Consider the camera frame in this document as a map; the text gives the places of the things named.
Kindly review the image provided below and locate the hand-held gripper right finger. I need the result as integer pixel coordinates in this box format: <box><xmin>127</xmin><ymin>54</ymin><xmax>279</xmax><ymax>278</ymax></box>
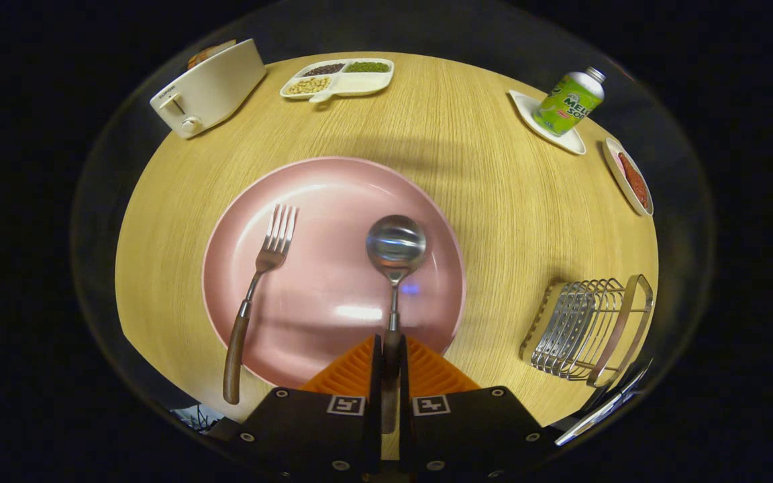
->
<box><xmin>399</xmin><ymin>333</ymin><xmax>562</xmax><ymax>483</ymax></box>

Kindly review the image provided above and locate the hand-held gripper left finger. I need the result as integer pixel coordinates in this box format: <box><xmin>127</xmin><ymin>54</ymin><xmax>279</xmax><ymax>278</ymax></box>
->
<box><xmin>224</xmin><ymin>333</ymin><xmax>384</xmax><ymax>483</ymax></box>

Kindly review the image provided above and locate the metal fork with wooden handle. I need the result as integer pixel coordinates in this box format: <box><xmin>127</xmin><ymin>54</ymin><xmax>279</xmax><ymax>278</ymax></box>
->
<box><xmin>223</xmin><ymin>204</ymin><xmax>299</xmax><ymax>406</ymax></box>

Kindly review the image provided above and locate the metal spoon with wooden handle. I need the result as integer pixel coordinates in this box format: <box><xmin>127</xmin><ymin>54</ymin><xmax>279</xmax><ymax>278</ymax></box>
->
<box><xmin>366</xmin><ymin>215</ymin><xmax>427</xmax><ymax>435</ymax></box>

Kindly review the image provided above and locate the pink round plate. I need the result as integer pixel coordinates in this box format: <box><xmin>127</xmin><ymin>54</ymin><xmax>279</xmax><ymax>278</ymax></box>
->
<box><xmin>201</xmin><ymin>156</ymin><xmax>467</xmax><ymax>391</ymax></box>

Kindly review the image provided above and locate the white oval food plate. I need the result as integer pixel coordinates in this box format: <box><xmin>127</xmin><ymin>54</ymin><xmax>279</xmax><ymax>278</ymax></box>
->
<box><xmin>603</xmin><ymin>138</ymin><xmax>655</xmax><ymax>217</ymax></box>

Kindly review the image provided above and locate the brown meat piece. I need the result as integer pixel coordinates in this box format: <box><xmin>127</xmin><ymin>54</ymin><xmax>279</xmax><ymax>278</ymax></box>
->
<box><xmin>617</xmin><ymin>152</ymin><xmax>650</xmax><ymax>209</ymax></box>

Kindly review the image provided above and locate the white square coaster dish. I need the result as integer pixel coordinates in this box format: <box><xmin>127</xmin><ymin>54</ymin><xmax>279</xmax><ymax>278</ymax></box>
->
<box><xmin>509</xmin><ymin>90</ymin><xmax>587</xmax><ymax>156</ymax></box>

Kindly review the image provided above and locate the green soda bottle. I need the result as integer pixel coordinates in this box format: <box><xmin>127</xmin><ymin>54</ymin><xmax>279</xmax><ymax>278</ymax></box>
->
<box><xmin>532</xmin><ymin>66</ymin><xmax>607</xmax><ymax>138</ymax></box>

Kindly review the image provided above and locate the pile of yellow soybeans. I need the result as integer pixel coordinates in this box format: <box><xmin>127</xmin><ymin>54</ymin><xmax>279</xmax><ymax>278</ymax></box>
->
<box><xmin>286</xmin><ymin>76</ymin><xmax>331</xmax><ymax>95</ymax></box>

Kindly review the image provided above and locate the white divided tray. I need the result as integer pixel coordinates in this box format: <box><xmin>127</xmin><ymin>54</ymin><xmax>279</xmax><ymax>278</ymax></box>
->
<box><xmin>280</xmin><ymin>58</ymin><xmax>395</xmax><ymax>104</ymax></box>

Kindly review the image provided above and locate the white toaster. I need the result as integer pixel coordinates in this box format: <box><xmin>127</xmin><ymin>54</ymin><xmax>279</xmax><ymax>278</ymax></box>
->
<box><xmin>150</xmin><ymin>38</ymin><xmax>268</xmax><ymax>140</ymax></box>

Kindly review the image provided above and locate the brown toast slice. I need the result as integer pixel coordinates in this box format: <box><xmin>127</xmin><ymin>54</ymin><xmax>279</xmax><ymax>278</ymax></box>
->
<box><xmin>187</xmin><ymin>39</ymin><xmax>238</xmax><ymax>70</ymax></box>

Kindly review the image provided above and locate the metal wire basket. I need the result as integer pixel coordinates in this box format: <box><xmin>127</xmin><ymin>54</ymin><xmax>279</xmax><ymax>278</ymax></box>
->
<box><xmin>519</xmin><ymin>274</ymin><xmax>655</xmax><ymax>389</ymax></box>

